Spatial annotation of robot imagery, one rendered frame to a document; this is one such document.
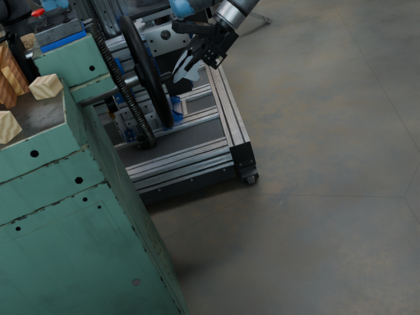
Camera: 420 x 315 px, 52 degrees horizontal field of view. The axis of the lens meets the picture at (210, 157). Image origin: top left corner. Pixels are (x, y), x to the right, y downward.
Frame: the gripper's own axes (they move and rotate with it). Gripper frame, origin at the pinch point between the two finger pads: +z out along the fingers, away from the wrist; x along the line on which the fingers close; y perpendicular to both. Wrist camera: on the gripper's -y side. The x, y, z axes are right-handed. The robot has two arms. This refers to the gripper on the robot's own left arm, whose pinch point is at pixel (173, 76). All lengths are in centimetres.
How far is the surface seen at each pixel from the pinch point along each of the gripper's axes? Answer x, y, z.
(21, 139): -38, -32, 19
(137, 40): -18.7, -19.7, -4.2
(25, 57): -10.8, -34.8, 14.1
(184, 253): 9, 52, 55
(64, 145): -38.8, -25.4, 16.0
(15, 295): -32, -12, 58
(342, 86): 71, 111, -38
